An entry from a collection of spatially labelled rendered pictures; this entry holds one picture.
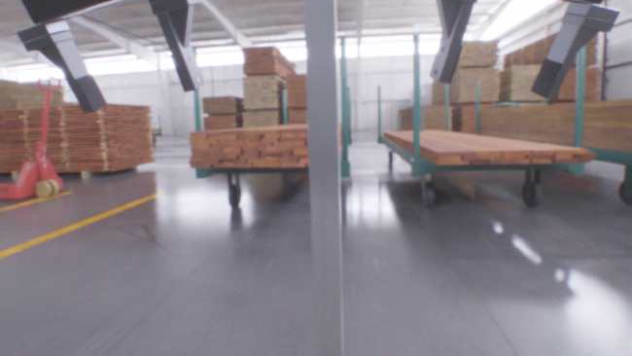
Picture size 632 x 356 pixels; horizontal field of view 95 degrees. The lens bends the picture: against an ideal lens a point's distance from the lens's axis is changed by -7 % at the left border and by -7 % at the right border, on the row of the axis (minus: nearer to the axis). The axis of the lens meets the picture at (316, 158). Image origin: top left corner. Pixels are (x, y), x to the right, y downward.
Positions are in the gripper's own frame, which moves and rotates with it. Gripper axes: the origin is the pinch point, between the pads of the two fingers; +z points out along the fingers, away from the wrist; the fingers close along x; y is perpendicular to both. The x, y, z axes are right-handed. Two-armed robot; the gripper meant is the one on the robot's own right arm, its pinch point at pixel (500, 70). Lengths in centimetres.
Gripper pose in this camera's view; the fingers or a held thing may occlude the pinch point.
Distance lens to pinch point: 40.4
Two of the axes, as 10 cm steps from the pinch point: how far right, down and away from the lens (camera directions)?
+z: -1.4, 8.6, 4.9
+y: 0.7, 5.0, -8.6
